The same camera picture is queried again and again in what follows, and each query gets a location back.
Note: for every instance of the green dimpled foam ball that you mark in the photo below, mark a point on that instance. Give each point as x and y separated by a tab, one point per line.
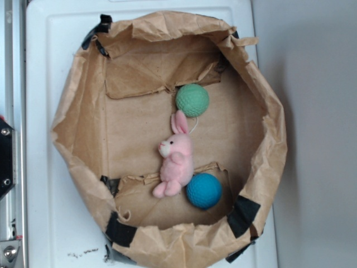
192	99

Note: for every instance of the blue dimpled foam ball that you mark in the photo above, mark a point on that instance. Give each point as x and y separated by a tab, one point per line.
204	191

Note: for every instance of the pink plush bunny toy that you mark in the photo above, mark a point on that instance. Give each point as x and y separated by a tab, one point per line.
178	165

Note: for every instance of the brown paper-lined cardboard box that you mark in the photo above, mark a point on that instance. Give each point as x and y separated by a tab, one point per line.
116	108

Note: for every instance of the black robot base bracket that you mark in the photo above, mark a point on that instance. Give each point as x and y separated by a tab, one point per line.
7	162

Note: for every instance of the silver aluminium frame rail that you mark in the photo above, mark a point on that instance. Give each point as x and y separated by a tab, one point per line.
14	251

